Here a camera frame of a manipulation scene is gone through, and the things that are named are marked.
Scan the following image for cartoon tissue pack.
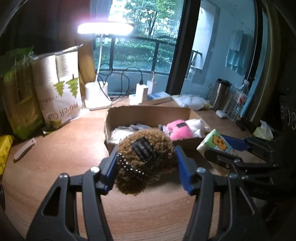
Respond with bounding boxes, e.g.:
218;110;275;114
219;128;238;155
197;129;237;156

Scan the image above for pink plush toy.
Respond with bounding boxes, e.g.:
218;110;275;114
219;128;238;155
166;120;193;141

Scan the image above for brown fuzzy plush pouch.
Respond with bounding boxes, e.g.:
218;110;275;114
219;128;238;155
115;129;178;195

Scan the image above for grey black socks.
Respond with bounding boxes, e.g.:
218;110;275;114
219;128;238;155
129;123;152;132

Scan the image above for white bubble foam bag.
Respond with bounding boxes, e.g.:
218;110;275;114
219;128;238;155
108;126;136;145

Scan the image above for black small device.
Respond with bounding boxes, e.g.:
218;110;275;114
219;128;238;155
235;116;257;133

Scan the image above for yellow tissue pack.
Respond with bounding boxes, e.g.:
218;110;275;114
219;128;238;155
253;120;273;141

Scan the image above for white earbuds case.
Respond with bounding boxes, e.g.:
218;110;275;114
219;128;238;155
215;110;227;119

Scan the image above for clear water bottle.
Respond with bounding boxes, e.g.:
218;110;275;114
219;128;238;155
228;79;249;121

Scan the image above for steel travel mug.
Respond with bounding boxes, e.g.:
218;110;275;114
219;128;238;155
210;78;232;110

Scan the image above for packaged white cloths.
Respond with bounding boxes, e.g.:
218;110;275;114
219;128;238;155
171;94;212;111

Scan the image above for beige folding knife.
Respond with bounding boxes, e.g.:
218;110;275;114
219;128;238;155
14;138;36;163

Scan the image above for hanging teal towel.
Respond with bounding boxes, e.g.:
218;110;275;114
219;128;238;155
225;30;253;76

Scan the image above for white power strip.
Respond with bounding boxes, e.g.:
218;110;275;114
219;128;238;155
128;91;171;105

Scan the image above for yellow package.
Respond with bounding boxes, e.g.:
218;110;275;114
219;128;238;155
0;135;14;176

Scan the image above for cardboard box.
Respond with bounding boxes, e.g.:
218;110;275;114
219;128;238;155
104;105;201;153

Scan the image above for white desk lamp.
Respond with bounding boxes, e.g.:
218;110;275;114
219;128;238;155
76;22;135;111

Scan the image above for paper cup pack white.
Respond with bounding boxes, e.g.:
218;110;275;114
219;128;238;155
32;46;82;130

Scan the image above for paper cup pack green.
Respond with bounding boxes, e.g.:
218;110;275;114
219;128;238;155
1;47;44;140

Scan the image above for brown curtain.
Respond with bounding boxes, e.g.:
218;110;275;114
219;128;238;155
76;34;95;84

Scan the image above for balcony railing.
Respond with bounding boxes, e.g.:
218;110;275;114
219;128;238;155
93;34;203;75

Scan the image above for white charger with black cable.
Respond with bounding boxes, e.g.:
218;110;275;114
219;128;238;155
95;63;149;105

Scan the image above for black window frame post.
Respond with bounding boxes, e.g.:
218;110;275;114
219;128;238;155
166;0;201;95

